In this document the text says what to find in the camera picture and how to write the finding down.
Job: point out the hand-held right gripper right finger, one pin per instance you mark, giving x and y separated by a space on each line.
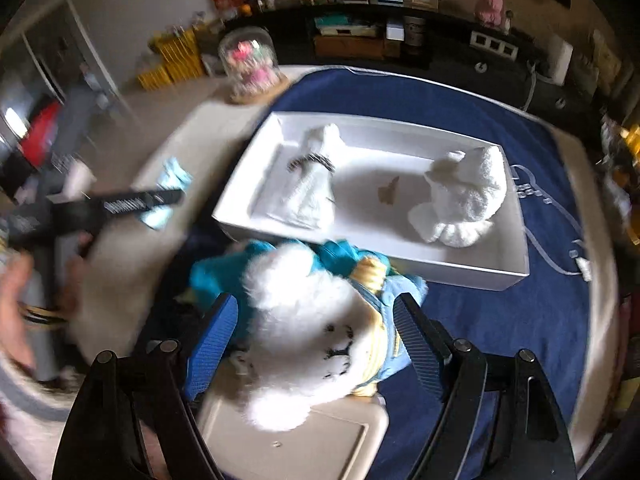
415 335

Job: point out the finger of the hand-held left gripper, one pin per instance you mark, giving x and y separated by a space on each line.
140 201

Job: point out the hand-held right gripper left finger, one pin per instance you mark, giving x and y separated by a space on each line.
215 340

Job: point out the white plush doll teal clothes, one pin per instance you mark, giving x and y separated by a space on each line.
300 320

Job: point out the white rectangular box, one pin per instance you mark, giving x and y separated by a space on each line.
360 180

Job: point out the person's left forearm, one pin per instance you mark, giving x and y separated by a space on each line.
25 410

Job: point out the person's left hand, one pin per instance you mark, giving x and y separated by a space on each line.
12 305

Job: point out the light blue cloth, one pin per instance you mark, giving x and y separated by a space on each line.
172 177

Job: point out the navy whale printed mat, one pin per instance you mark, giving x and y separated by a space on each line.
500 310

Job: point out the red bag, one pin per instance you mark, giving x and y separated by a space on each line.
42 130

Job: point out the white towel folded animal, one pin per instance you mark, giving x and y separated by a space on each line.
465 200

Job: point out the small brown scrap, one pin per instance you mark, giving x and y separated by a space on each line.
387 192

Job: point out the stack of yellow boxes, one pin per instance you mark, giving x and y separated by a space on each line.
175 55

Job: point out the white rolled towel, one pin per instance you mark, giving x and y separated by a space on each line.
310 195

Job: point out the glass dome with flowers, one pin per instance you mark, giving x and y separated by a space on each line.
250 65

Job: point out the wooden box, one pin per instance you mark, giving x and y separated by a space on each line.
347 46

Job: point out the clear bag yellow contents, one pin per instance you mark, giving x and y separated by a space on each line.
622 175

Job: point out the teal flat box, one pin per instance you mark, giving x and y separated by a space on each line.
345 26

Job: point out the dark round tin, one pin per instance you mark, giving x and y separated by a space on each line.
414 35

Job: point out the small white box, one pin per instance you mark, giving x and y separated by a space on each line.
395 32

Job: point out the white appliance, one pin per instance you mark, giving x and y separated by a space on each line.
559 62

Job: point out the pink plush toy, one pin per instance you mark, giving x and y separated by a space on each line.
490 7

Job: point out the white triple photo frame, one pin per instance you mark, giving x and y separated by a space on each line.
492 44

